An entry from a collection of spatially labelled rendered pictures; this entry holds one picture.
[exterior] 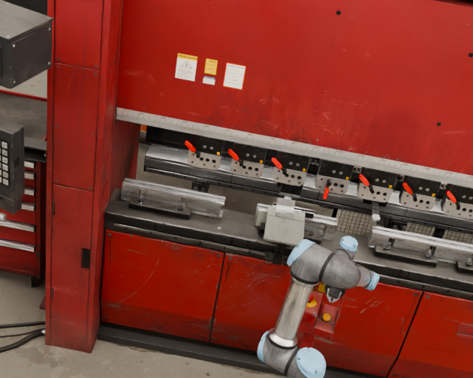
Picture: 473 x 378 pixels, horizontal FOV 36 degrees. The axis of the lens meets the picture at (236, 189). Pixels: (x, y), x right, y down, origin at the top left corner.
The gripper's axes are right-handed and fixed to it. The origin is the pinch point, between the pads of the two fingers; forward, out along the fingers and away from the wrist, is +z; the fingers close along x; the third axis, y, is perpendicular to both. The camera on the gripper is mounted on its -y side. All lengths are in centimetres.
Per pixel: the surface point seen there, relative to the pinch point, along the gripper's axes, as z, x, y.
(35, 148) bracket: -37, 143, 0
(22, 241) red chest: 50, 168, 23
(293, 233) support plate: -14.6, 25.0, 19.9
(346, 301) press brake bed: 25.0, -7.7, 27.5
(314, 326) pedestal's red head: 12.9, 3.8, -5.4
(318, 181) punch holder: -33, 21, 38
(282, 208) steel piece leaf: -13, 34, 36
